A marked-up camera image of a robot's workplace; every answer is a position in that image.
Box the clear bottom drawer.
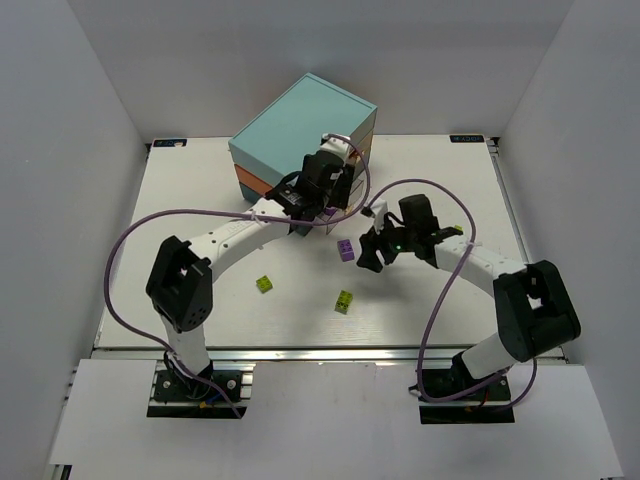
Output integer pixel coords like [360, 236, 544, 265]
[319, 175, 366, 223]

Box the purple 2x3 lego brick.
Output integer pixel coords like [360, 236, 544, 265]
[337, 239, 355, 262]

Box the lime patterned lego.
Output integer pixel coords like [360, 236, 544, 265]
[334, 290, 353, 314]

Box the lime 2x2 lego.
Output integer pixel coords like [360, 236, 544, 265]
[256, 275, 273, 293]

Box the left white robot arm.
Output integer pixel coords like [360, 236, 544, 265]
[146, 149, 355, 376]

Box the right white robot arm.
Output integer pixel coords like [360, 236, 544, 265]
[357, 194, 581, 393]

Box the teal orange drawer cabinet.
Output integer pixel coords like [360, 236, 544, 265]
[228, 73, 378, 203]

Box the right blue label sticker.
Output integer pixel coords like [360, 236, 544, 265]
[449, 134, 485, 143]

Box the blue label sticker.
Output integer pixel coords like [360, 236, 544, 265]
[449, 134, 485, 143]
[152, 138, 187, 148]

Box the left blue label sticker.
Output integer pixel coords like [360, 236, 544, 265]
[152, 138, 187, 148]

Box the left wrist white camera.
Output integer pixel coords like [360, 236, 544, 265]
[319, 134, 352, 163]

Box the wrist white camera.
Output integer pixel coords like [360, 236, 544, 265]
[319, 134, 352, 163]
[362, 198, 388, 233]

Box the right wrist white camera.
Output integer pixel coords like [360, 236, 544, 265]
[362, 198, 388, 233]

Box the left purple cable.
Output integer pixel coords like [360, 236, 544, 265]
[103, 133, 372, 419]

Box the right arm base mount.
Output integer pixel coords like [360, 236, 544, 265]
[408, 353, 515, 425]

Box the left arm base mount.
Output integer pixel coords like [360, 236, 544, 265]
[146, 352, 247, 420]

